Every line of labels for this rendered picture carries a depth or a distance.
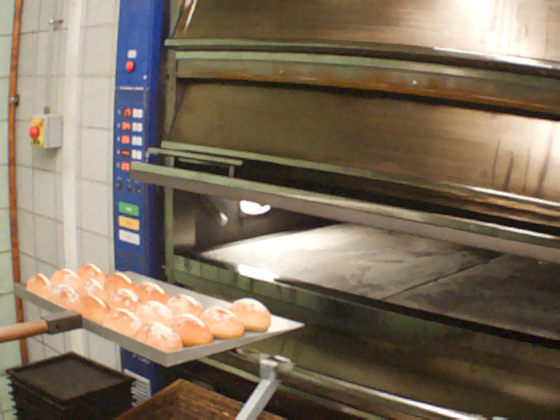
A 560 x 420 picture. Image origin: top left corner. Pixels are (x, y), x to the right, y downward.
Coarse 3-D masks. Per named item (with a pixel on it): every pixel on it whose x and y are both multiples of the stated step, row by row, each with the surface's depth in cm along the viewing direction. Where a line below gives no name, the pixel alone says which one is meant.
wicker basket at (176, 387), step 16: (176, 384) 234; (192, 384) 233; (160, 400) 231; (176, 400) 235; (192, 400) 232; (208, 400) 228; (224, 400) 224; (128, 416) 222; (144, 416) 227; (160, 416) 231; (176, 416) 235; (192, 416) 231; (208, 416) 228; (272, 416) 213
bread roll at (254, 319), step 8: (232, 304) 180; (240, 304) 178; (248, 304) 177; (256, 304) 178; (240, 312) 177; (248, 312) 176; (256, 312) 176; (264, 312) 177; (248, 320) 176; (256, 320) 176; (264, 320) 176; (248, 328) 176; (256, 328) 176; (264, 328) 176
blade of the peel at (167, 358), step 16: (128, 272) 217; (16, 288) 191; (176, 288) 205; (32, 304) 187; (48, 304) 181; (208, 304) 194; (224, 304) 194; (272, 320) 184; (112, 336) 166; (128, 336) 162; (256, 336) 172; (144, 352) 160; (160, 352) 156; (176, 352) 157; (192, 352) 160; (208, 352) 163
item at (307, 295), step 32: (192, 256) 234; (256, 288) 216; (288, 288) 209; (320, 288) 207; (352, 320) 197; (384, 320) 191; (416, 320) 185; (448, 320) 183; (512, 352) 168; (544, 352) 163
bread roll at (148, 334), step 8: (144, 328) 162; (152, 328) 161; (160, 328) 160; (168, 328) 161; (144, 336) 161; (152, 336) 160; (160, 336) 159; (168, 336) 159; (176, 336) 160; (152, 344) 159; (160, 344) 159; (168, 344) 159; (176, 344) 159
